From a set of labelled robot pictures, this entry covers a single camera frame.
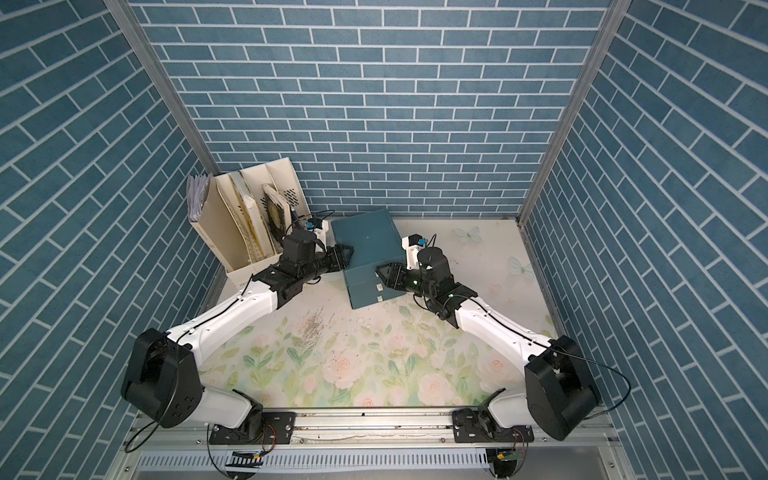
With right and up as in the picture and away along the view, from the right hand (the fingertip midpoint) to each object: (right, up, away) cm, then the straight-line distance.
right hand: (383, 271), depth 79 cm
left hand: (-8, +5, +4) cm, 10 cm away
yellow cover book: (-43, +16, +14) cm, 48 cm away
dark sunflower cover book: (-36, +18, +20) cm, 45 cm away
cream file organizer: (-53, +15, +14) cm, 57 cm away
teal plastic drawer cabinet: (-2, +8, +4) cm, 9 cm away
